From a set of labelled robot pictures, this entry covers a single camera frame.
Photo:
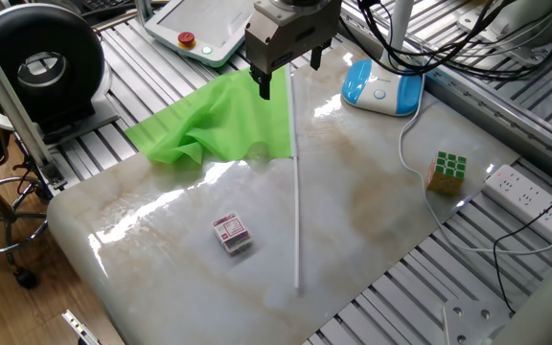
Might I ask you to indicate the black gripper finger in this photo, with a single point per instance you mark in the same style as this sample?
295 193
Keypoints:
264 86
318 55

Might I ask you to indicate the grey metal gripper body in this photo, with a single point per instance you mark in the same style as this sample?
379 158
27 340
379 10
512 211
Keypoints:
290 43

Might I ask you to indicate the green flag white pole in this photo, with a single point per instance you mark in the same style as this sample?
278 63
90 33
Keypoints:
228 120

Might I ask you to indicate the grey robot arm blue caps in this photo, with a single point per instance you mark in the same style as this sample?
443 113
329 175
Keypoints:
544 311

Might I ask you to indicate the white blue desk lamp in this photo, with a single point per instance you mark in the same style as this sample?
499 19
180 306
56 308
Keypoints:
376 93

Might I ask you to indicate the white teach pendant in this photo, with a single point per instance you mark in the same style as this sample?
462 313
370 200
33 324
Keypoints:
194 24

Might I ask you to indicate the white marble slab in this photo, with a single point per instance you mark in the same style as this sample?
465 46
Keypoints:
352 191

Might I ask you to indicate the clear box of paper clips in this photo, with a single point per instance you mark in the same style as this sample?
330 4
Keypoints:
232 233

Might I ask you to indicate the white metal mounting plate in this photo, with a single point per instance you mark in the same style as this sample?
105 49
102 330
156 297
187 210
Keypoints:
472 23

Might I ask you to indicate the Rubik's cube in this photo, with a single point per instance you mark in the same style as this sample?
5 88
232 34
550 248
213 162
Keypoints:
446 172

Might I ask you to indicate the black keyboard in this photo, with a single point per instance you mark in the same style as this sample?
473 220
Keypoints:
103 4

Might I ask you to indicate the white power strip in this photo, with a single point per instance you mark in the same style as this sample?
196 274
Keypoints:
520 196

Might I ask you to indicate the aluminium frame rail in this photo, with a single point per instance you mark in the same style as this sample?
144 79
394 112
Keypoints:
496 120

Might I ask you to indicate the aluminium frame post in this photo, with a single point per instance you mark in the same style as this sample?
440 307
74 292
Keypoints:
12 100

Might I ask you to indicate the small metal bracket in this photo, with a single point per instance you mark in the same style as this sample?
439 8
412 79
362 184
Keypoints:
77 326

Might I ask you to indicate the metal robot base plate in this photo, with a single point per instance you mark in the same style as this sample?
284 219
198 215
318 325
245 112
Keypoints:
470 323

